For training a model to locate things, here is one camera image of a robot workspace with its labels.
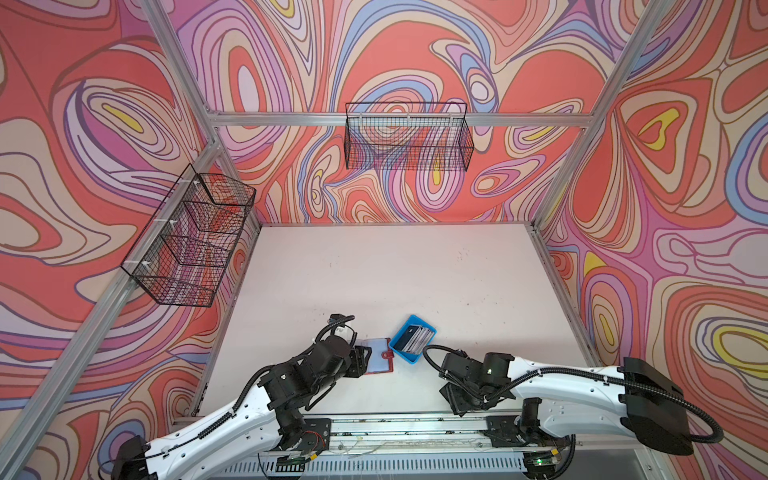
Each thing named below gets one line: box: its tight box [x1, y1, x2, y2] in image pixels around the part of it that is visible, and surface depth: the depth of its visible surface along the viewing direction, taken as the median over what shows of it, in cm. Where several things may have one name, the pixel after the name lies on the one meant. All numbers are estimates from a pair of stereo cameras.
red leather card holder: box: [356, 337, 395, 375], surface depth 87 cm
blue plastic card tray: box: [389, 314, 438, 365], surface depth 88 cm
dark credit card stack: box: [394, 325, 435, 354], surface depth 88 cm
